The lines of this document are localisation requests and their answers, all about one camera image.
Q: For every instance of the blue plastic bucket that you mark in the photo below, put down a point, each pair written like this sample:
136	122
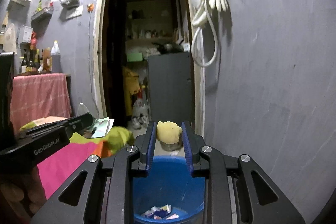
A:
169	182

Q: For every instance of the white wall socket plate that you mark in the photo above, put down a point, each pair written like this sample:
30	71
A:
74	12

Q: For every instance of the grey wire wall shelf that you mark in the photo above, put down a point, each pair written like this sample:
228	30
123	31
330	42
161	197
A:
42	14

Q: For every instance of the pink checked cloth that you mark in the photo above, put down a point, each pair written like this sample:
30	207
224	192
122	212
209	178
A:
39	96

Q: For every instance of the dark grey cabinet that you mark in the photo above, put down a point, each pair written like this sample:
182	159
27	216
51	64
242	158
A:
171	87

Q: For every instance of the beige hanging rag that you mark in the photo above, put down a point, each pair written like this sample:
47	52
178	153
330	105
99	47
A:
9	44

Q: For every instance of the blue white wrapper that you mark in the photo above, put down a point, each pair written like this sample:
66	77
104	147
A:
157	212

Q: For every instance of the white wall box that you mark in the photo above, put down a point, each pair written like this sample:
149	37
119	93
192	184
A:
25	34

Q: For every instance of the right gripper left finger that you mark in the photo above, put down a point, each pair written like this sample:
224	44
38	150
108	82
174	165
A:
100	190

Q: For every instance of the person's left hand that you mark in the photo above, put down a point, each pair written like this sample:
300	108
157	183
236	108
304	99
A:
22	195

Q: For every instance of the multicolour patchwork cloth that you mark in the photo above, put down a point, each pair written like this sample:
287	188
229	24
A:
53	171

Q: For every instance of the dark sauce bottle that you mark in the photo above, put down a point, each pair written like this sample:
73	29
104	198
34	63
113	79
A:
31	67

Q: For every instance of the white rubber gloves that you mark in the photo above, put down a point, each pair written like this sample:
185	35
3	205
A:
204	10

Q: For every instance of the yellow bag in closet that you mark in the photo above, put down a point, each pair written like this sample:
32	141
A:
131	87

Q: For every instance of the white green wrapper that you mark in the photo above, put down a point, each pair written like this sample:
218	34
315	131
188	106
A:
99	128

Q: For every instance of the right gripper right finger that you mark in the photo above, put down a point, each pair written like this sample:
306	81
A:
235	179

